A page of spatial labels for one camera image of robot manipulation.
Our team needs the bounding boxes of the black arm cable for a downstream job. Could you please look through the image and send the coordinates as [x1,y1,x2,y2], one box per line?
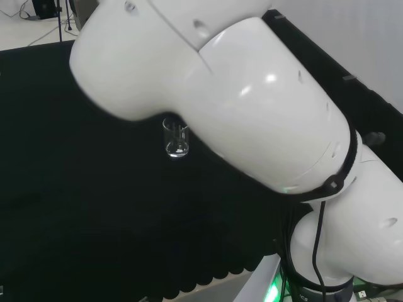
[311,199,328,302]

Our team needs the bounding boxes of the clear glass beaker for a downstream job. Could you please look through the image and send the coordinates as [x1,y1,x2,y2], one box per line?
[162,117,190,159]

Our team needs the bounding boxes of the dark tripod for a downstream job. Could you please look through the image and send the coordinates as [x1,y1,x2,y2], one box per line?
[55,0,74,42]

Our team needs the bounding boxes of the black box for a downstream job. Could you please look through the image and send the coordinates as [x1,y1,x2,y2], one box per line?
[32,0,59,18]

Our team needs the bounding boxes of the black bench cloth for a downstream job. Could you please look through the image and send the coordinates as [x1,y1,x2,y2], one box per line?
[0,9,403,302]

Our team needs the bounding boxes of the grey floor cable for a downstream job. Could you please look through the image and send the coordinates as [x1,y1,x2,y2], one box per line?
[0,0,40,21]

